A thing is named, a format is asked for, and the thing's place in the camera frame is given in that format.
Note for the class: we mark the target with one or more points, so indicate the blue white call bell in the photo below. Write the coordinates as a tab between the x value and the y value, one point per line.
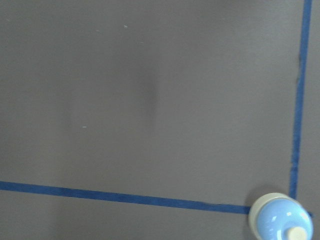
276	216

